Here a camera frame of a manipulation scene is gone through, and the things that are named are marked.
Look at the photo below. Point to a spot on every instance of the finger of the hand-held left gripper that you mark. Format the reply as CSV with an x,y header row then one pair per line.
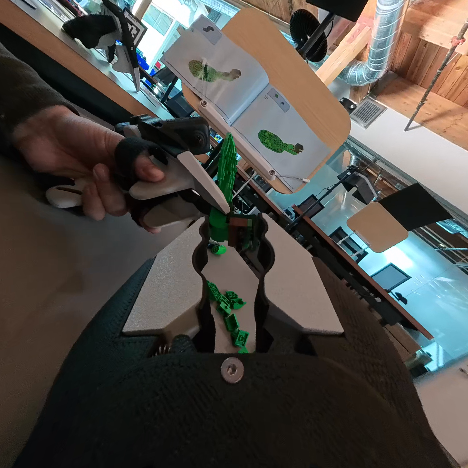
x,y
204,182

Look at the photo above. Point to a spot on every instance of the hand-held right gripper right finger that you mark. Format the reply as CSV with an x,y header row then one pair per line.
x,y
303,292

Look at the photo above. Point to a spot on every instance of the open instruction booklet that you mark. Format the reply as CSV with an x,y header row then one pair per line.
x,y
226,80

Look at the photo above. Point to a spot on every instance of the long wooden table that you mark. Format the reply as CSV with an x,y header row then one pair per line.
x,y
73,62

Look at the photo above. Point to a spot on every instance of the silver flexible duct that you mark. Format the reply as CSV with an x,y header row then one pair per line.
x,y
384,40

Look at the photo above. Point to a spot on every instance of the grey desk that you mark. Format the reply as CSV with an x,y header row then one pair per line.
x,y
44,292

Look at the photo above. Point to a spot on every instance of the small wooden board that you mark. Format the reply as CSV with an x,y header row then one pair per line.
x,y
376,226

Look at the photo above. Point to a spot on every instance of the wooden table with dark frame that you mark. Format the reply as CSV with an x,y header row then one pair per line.
x,y
365,278

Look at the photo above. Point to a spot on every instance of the wooden book stand board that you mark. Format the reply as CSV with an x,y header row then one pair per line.
x,y
292,55

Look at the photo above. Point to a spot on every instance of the person's left hand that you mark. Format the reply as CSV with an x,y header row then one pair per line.
x,y
65,146

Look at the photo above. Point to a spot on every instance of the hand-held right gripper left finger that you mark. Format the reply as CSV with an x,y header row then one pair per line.
x,y
164,292

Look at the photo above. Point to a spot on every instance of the wall vent grille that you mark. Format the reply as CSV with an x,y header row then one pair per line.
x,y
368,111

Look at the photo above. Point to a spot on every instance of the white book stand ledge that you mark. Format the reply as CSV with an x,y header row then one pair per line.
x,y
237,140

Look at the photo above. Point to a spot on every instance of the pile of small green bricks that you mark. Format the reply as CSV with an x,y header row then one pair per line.
x,y
228,303

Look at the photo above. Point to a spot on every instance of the green brick leaf model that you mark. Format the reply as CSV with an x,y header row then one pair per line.
x,y
226,168

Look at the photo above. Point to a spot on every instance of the dark computer monitor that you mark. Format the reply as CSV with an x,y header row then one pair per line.
x,y
391,276

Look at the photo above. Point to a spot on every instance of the bright green round brick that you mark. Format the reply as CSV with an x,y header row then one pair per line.
x,y
218,249

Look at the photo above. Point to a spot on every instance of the person's left forearm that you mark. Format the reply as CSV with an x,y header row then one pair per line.
x,y
25,91

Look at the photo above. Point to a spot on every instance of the black flat panel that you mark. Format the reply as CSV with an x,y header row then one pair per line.
x,y
420,206

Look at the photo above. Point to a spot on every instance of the idle gripper with printed tag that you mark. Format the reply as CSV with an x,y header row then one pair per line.
x,y
98,25

